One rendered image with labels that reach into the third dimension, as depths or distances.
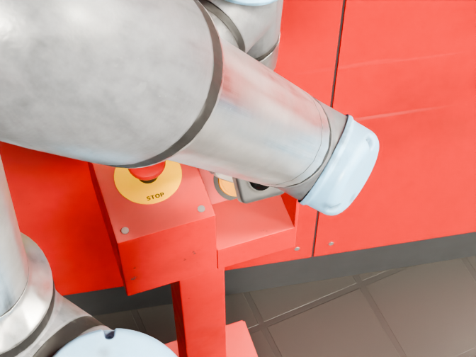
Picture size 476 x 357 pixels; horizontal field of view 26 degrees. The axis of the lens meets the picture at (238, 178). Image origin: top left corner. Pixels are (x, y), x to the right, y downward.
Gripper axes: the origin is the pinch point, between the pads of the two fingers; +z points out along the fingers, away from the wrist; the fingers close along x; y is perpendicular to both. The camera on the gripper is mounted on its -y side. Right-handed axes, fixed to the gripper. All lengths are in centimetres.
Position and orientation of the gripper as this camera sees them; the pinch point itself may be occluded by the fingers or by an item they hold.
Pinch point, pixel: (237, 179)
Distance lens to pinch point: 113.8
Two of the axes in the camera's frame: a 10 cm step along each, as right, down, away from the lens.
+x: -9.5, 2.7, -1.8
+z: -0.3, 4.8, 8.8
